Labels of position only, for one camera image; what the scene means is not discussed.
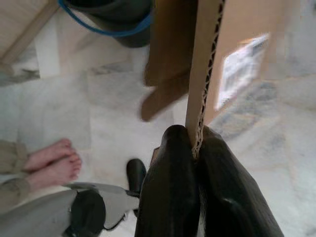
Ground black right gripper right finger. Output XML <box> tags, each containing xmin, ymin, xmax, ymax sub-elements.
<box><xmin>197</xmin><ymin>125</ymin><xmax>285</xmax><ymax>237</ymax></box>

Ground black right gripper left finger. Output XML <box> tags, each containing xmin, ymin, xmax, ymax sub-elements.
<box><xmin>134</xmin><ymin>124</ymin><xmax>201</xmax><ymax>237</ymax></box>

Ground brown corrugated cardboard box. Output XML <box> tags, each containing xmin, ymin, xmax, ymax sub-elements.
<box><xmin>140</xmin><ymin>0</ymin><xmax>272</xmax><ymax>161</ymax></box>

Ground dark rubbish bin blue rim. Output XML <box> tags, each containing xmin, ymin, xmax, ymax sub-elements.
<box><xmin>58</xmin><ymin>0</ymin><xmax>154</xmax><ymax>49</ymax></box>

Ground black robot foot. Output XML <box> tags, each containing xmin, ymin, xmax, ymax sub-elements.
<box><xmin>126</xmin><ymin>158</ymin><xmax>148</xmax><ymax>198</ymax></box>

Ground person bare foot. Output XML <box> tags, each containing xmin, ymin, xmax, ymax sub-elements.
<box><xmin>24</xmin><ymin>138</ymin><xmax>75</xmax><ymax>171</ymax></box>
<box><xmin>24</xmin><ymin>151</ymin><xmax>83</xmax><ymax>189</ymax></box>

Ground silver robot leg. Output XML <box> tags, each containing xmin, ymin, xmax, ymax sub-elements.
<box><xmin>0</xmin><ymin>182</ymin><xmax>139</xmax><ymax>237</ymax></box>

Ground person leg beige trousers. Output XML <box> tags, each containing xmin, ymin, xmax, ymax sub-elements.
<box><xmin>0</xmin><ymin>171</ymin><xmax>33</xmax><ymax>208</ymax></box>
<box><xmin>0</xmin><ymin>140</ymin><xmax>29</xmax><ymax>174</ymax></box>

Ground light wooden furniture piece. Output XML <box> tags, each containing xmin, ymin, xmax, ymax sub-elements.
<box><xmin>0</xmin><ymin>0</ymin><xmax>60</xmax><ymax>66</ymax></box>

